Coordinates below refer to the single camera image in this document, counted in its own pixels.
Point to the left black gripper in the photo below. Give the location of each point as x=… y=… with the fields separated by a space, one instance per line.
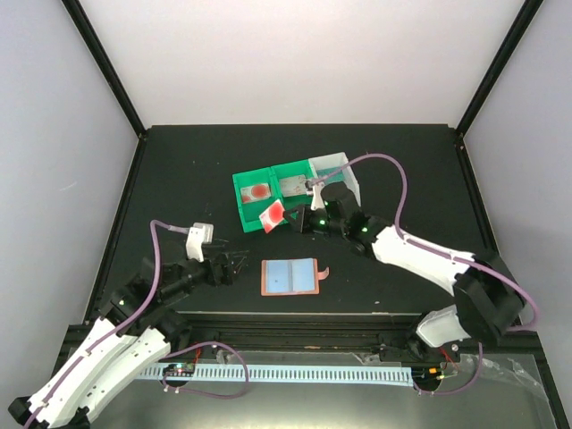
x=219 y=278

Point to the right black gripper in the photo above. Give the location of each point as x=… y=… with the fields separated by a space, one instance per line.
x=303 y=222

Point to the red circle credit card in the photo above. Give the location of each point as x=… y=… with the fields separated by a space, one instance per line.
x=272 y=216

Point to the teal chip credit card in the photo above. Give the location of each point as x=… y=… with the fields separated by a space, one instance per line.
x=333 y=174

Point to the pink leather card holder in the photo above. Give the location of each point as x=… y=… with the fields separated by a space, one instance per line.
x=291 y=277

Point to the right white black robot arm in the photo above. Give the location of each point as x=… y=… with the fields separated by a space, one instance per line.
x=485 y=300

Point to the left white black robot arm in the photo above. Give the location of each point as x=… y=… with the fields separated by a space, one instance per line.
x=135 y=329

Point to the red white credit card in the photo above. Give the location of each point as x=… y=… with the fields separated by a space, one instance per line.
x=255 y=193

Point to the middle green bin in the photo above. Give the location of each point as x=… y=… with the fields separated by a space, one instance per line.
x=290 y=169

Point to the green bin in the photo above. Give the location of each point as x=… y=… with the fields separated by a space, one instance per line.
x=249 y=213
x=290 y=169

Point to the left green bin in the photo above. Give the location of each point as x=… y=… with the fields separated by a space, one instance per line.
x=249 y=213

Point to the white bin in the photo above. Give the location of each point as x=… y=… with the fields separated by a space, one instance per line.
x=327 y=164

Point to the left electronics board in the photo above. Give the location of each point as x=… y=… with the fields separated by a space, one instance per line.
x=184 y=370

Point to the electronics board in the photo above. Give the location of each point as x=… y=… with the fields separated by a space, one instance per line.
x=184 y=370
x=430 y=374

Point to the right electronics board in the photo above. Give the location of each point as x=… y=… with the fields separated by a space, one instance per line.
x=430 y=374

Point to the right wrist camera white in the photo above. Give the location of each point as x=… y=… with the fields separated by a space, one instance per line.
x=314 y=189

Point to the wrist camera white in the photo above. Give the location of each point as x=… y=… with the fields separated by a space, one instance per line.
x=199 y=234
x=314 y=189

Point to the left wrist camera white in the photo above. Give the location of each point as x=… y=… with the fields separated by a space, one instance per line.
x=199 y=234

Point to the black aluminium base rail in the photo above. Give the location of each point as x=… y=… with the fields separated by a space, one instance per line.
x=392 y=337

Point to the white slotted cable duct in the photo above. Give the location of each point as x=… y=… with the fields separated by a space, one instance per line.
x=370 y=375

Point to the left black frame post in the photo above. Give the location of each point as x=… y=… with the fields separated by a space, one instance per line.
x=93 y=43

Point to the black frame post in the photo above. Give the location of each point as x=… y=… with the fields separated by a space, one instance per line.
x=93 y=43
x=508 y=46

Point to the right black frame post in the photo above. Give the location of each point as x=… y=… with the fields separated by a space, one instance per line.
x=508 y=46

